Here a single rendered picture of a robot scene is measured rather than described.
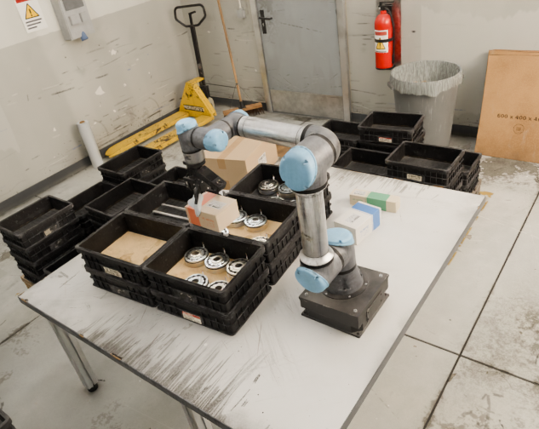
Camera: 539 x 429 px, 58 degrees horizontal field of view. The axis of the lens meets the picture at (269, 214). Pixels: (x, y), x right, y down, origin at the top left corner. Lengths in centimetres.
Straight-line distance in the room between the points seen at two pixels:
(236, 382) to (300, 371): 22
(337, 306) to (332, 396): 31
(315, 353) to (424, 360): 100
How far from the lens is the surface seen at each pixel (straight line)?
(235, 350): 185
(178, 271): 206
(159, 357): 192
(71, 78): 532
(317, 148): 142
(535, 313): 302
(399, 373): 263
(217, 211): 180
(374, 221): 229
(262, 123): 165
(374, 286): 186
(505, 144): 443
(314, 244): 157
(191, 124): 171
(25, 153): 514
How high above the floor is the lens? 205
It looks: 33 degrees down
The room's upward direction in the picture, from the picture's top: 10 degrees counter-clockwise
